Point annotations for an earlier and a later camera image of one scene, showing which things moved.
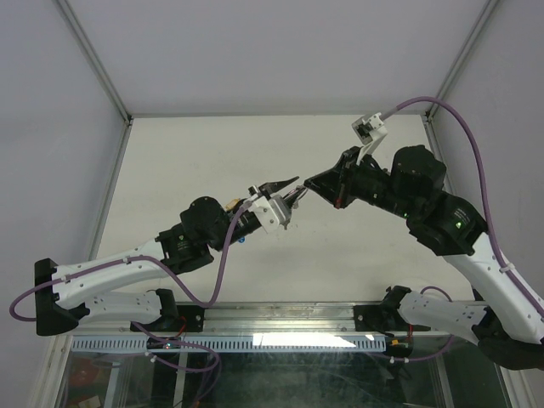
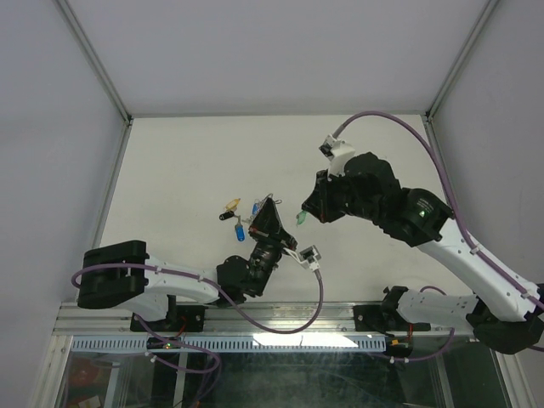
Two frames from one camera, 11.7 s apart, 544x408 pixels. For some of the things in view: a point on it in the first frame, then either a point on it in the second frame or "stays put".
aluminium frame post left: (108, 81) stays put
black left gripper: (273, 188) -> (266, 229)
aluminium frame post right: (433, 107) stays put
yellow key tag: (230, 205) stays put
